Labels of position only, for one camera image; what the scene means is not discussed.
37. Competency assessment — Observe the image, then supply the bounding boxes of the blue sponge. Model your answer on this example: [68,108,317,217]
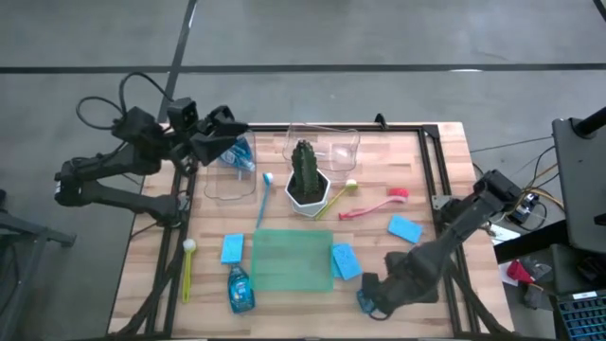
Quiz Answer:
[330,242,365,281]
[330,245,343,279]
[386,214,425,245]
[220,232,246,265]

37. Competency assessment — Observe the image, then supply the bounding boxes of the white hexagonal plant pot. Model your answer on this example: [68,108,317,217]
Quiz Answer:
[284,168,331,219]

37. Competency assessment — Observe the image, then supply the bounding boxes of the white paper sheet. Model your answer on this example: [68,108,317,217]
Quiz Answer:
[489,222,522,246]

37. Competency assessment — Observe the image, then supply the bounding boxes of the backlit keyboard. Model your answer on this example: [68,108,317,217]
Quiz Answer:
[557,289,606,341]

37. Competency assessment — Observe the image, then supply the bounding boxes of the translucent green tray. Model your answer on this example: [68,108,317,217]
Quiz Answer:
[249,228,336,294]

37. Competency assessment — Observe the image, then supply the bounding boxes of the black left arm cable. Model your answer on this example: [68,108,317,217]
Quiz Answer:
[75,70,165,132]

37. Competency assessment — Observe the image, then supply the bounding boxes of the pink dish brush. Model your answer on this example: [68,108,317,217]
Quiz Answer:
[338,187,410,222]

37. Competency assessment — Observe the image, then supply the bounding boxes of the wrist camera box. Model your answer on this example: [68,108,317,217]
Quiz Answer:
[383,250,409,275]
[166,97,199,133]

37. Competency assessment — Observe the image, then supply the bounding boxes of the yellow cable bundle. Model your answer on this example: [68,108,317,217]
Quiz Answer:
[504,160,567,214]

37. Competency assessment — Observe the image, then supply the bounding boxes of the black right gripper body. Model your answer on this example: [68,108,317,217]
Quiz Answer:
[373,264,439,316]

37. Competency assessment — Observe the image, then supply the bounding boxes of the black pole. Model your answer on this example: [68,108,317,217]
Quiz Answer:
[570,106,606,139]

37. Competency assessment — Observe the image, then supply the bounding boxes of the black side desk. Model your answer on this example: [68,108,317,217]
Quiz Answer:
[493,218,606,341]

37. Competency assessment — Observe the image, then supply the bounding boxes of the black aluminium table frame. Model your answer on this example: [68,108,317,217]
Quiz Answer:
[107,112,515,341]

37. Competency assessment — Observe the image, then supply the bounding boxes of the black stand legs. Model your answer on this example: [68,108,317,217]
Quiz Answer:
[0,188,77,341]

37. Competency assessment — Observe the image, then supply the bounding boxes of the clear plastic bin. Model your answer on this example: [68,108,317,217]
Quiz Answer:
[203,130,258,203]
[281,121,362,185]

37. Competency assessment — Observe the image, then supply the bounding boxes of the blue toothbrush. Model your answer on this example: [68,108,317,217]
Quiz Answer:
[255,171,276,230]

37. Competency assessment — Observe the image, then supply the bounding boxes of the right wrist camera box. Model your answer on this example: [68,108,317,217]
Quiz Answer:
[383,250,409,275]

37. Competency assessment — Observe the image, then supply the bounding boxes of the yellow-green dish brush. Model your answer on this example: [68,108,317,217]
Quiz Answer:
[314,178,360,222]
[181,238,198,305]

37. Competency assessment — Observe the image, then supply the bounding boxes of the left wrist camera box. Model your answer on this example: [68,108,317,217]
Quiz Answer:
[166,97,199,133]

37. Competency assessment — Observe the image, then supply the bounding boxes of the red fabric item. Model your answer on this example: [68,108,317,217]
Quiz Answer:
[506,259,535,285]

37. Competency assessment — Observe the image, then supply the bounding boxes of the dark grey flat panel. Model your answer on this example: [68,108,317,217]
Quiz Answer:
[552,117,606,255]

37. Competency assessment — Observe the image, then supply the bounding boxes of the green cactus plant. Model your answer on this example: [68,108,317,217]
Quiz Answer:
[290,139,322,200]

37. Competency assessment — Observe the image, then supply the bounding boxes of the grey fabric item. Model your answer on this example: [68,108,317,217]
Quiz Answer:
[523,262,554,309]

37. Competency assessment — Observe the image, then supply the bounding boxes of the black power supply box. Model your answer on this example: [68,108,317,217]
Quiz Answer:
[507,191,541,224]

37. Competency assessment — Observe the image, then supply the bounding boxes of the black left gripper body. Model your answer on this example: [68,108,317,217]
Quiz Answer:
[163,120,217,167]

